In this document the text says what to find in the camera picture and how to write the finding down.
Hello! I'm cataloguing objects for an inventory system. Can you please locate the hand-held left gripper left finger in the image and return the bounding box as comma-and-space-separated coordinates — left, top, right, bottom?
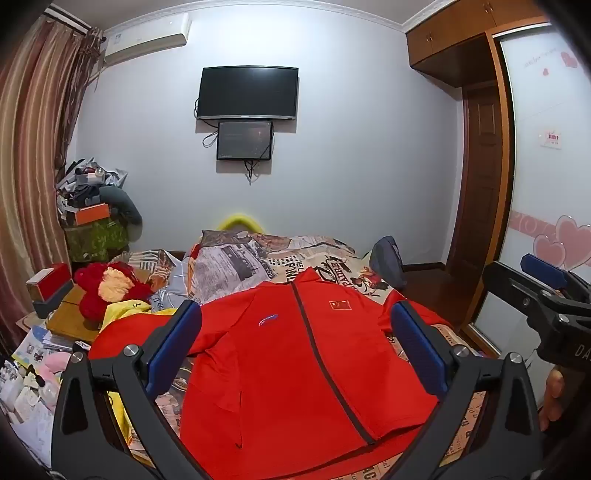
51, 299, 218, 480

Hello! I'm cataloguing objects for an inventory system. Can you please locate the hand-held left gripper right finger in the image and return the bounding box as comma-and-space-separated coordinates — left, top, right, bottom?
390, 299, 546, 480

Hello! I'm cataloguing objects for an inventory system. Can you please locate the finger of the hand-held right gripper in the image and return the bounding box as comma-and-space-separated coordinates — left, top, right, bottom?
481, 261, 557, 330
520, 253, 570, 289

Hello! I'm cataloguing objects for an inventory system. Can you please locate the red zip jacket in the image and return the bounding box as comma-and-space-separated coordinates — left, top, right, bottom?
88, 268, 459, 480

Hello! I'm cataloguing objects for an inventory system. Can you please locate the person's right hand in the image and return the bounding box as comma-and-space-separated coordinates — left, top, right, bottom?
539, 367, 568, 432

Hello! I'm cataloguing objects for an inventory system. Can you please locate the light blue checked cloth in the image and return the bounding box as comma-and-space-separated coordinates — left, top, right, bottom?
150, 258, 204, 311

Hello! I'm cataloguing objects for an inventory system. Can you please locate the yellow fleece blanket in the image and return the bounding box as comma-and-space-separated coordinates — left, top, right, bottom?
99, 300, 185, 455

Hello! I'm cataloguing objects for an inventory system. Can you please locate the newspaper print pillow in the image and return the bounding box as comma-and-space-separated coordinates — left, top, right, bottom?
185, 229, 296, 306

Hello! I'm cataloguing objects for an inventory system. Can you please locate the grey backpack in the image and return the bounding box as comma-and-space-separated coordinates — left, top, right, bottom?
368, 235, 408, 291

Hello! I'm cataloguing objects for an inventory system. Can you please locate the red plush toy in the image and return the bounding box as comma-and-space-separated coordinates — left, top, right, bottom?
74, 261, 154, 324

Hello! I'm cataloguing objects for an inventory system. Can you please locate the brown wooden door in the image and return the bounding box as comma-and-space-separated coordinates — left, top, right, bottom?
443, 80, 505, 296

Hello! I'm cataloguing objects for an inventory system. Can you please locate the wooden bedside table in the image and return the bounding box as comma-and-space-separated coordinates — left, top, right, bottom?
46, 281, 112, 344

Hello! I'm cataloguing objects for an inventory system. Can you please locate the green patterned cloth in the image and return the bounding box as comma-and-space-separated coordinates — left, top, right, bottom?
65, 217, 131, 265

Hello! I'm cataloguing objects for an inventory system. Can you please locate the newspaper print bed sheet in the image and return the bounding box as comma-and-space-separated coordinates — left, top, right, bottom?
111, 231, 492, 480

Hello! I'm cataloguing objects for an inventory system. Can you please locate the pink plush toy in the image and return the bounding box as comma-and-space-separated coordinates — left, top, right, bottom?
37, 352, 73, 376

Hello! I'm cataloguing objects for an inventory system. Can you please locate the dark grey box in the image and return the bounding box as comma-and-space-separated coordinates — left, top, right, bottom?
32, 288, 75, 320

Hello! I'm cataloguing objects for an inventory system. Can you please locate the yellow rounded object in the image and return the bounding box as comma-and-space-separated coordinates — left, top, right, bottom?
217, 212, 269, 232

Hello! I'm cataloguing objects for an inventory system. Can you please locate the red box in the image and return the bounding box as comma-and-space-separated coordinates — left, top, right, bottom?
25, 262, 75, 303

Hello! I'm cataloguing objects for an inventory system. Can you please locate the grey cushion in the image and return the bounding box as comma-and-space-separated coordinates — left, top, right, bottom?
99, 185, 144, 241

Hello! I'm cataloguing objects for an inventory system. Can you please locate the orange box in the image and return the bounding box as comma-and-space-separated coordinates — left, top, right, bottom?
74, 203, 112, 226

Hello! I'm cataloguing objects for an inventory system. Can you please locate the pile of papers and books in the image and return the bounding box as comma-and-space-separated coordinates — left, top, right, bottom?
0, 314, 93, 468

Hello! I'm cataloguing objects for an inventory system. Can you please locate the pile of clutter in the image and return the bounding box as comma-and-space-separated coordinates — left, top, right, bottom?
55, 157, 130, 217

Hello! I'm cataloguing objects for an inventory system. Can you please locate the small black monitor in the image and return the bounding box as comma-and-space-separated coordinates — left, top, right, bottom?
216, 120, 275, 162

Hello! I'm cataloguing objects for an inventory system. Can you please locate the brown striped curtain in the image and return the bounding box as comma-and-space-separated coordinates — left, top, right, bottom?
0, 14, 105, 333

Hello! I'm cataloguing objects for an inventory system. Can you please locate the white air conditioner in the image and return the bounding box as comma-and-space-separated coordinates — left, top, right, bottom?
102, 13, 192, 65

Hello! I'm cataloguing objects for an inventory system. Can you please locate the black wall television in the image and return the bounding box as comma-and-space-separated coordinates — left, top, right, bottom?
196, 66, 300, 121

